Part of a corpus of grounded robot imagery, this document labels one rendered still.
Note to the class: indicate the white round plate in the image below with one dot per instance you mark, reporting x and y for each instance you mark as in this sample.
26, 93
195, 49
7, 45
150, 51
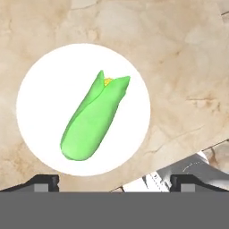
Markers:
44, 98

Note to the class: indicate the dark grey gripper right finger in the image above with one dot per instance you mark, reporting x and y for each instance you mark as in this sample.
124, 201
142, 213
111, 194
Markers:
184, 182

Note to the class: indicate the green corn in husk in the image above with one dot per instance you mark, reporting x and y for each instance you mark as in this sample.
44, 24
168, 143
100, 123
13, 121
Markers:
92, 119

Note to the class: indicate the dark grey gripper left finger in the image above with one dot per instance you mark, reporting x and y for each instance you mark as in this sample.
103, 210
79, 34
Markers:
44, 182

